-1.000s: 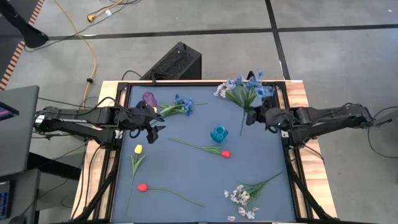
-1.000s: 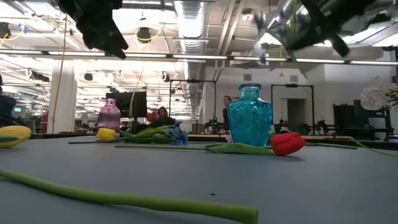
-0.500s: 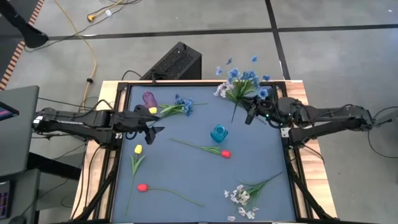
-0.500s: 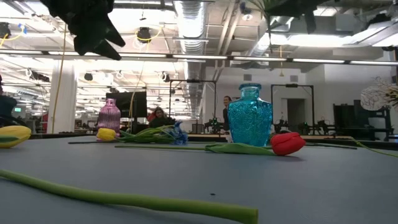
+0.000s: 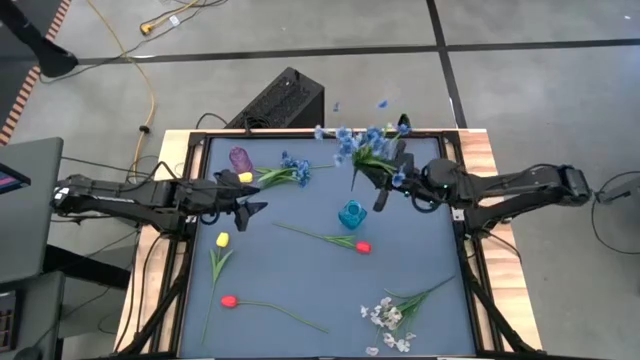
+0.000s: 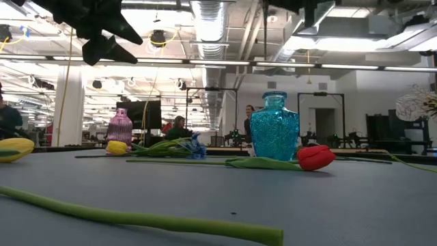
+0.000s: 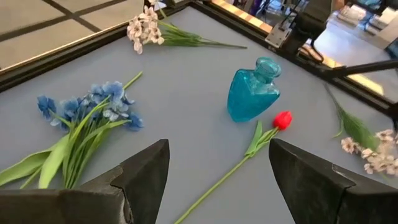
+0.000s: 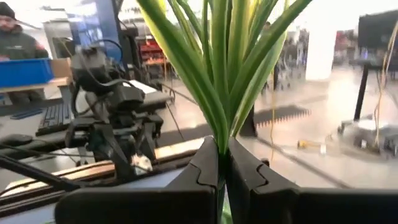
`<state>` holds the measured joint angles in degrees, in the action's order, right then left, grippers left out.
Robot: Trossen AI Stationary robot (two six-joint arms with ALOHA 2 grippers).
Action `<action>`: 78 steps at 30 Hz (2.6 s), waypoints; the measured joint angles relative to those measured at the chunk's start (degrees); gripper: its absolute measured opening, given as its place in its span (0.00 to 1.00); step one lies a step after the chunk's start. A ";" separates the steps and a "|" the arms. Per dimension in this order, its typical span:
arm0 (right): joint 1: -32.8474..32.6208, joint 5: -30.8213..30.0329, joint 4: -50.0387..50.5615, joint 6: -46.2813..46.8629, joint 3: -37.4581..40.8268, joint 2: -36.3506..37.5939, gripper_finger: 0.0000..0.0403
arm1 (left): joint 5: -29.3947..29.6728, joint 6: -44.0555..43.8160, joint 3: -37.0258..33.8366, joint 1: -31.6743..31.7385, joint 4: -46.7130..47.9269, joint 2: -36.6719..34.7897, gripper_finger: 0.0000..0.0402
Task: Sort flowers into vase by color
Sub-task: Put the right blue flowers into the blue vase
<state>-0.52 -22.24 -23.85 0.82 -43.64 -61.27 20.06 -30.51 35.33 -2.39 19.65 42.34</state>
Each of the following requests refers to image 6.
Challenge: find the black metal frame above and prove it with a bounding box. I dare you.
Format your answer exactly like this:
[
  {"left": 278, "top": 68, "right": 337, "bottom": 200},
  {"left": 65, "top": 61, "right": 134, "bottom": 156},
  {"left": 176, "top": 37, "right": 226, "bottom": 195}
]
[{"left": 296, "top": 91, "right": 346, "bottom": 137}]

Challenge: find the yellow hanging cable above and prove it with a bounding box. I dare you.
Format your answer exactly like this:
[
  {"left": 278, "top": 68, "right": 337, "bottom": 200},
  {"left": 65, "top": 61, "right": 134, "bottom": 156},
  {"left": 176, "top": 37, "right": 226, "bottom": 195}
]
[{"left": 55, "top": 27, "right": 75, "bottom": 148}]

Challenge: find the blue patterned glass vase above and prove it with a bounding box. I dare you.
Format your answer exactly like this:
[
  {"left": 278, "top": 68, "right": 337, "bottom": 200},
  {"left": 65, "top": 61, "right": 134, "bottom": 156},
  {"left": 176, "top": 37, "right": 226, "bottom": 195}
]
[{"left": 250, "top": 91, "right": 300, "bottom": 161}]

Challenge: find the yellow artificial tulip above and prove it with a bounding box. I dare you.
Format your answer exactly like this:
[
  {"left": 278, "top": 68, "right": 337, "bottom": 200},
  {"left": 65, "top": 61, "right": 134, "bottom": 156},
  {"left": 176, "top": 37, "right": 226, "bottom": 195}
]
[
  {"left": 0, "top": 137, "right": 36, "bottom": 164},
  {"left": 104, "top": 140, "right": 237, "bottom": 161}
]

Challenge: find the black ceiling dome fixture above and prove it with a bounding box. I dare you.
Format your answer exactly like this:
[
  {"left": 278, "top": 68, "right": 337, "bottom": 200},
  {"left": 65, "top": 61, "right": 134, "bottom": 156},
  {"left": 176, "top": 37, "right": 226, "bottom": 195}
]
[{"left": 150, "top": 29, "right": 167, "bottom": 48}]

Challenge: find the white round column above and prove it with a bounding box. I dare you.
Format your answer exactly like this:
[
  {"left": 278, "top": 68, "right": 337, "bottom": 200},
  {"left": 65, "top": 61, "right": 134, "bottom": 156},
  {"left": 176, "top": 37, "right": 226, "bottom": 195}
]
[{"left": 51, "top": 66, "right": 85, "bottom": 148}]

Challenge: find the blue artificial flower bunch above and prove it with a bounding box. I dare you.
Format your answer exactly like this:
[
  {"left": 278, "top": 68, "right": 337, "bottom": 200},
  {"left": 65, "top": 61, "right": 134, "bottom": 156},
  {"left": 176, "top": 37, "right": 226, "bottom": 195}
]
[{"left": 74, "top": 132, "right": 208, "bottom": 161}]

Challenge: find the long ceiling light bar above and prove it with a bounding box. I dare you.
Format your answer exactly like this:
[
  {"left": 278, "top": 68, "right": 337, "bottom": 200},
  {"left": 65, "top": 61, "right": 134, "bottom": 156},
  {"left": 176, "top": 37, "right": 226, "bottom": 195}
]
[{"left": 0, "top": 53, "right": 437, "bottom": 73}]

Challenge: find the silver ventilation duct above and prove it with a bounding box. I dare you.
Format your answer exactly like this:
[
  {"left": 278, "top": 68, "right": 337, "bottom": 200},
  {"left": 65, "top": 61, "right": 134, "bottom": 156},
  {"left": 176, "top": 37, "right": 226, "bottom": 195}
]
[{"left": 189, "top": 0, "right": 228, "bottom": 129}]

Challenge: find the pink ribbed glass vase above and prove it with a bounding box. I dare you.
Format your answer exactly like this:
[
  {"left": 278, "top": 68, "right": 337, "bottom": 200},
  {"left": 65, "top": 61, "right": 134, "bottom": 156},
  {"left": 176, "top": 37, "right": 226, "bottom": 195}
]
[{"left": 107, "top": 107, "right": 133, "bottom": 152}]

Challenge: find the white artificial flower bunch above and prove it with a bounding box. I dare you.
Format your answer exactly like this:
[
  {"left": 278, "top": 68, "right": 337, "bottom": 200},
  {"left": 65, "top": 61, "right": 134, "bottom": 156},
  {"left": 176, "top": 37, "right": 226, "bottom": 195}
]
[{"left": 336, "top": 83, "right": 437, "bottom": 174}]

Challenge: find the person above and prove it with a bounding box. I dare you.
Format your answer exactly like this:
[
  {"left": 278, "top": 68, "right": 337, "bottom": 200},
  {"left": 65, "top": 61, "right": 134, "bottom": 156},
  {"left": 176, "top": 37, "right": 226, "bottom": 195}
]
[
  {"left": 0, "top": 81, "right": 24, "bottom": 141},
  {"left": 243, "top": 104, "right": 256, "bottom": 145},
  {"left": 165, "top": 115, "right": 195, "bottom": 141}
]

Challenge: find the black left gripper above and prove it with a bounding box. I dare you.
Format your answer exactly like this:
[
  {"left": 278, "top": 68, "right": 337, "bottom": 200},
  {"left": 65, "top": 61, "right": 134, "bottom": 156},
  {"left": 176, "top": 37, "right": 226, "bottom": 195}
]
[{"left": 32, "top": 0, "right": 144, "bottom": 67}]

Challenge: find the black desk with monitor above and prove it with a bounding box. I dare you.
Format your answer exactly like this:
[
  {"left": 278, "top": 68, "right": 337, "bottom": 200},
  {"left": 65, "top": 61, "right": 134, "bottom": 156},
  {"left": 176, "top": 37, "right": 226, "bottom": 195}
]
[{"left": 365, "top": 108, "right": 432, "bottom": 155}]

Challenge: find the black monitor screen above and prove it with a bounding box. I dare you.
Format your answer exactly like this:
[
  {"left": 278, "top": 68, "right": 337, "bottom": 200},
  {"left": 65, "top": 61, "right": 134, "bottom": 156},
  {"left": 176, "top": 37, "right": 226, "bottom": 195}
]
[{"left": 115, "top": 100, "right": 163, "bottom": 130}]

